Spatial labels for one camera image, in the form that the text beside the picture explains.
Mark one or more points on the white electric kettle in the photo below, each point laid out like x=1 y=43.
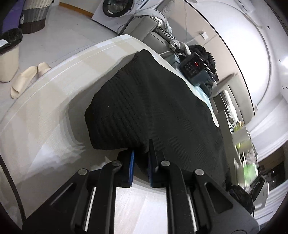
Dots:
x=259 y=192

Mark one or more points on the grey sofa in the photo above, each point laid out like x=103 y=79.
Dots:
x=151 y=27

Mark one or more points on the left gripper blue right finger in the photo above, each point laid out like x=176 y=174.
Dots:
x=155 y=171

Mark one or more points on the pile of black clothes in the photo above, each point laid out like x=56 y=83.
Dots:
x=205 y=60

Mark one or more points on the beige bed headboard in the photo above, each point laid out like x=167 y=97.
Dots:
x=239 y=94

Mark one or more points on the checkered beige table cloth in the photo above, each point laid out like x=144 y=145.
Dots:
x=44 y=138

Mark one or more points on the beige slipper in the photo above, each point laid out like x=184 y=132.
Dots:
x=22 y=81
x=43 y=68

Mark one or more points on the green and white humidifier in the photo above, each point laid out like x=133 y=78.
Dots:
x=250 y=168

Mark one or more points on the blue checkered table cloth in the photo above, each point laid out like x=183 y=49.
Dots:
x=198 y=92

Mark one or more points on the beige slipper near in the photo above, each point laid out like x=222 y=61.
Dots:
x=22 y=81

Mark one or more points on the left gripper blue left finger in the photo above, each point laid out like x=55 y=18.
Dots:
x=126 y=172

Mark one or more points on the beige slipper far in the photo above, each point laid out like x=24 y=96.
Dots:
x=43 y=68

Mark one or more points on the white washing machine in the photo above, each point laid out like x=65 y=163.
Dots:
x=115 y=14

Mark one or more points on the woven laundry basket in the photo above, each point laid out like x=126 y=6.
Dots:
x=33 y=15

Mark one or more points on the beige trash bin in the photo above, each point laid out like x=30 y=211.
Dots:
x=10 y=41

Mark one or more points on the black knit t-shirt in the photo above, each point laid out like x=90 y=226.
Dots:
x=144 y=102

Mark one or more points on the beige side cabinet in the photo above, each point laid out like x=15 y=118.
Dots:
x=238 y=146

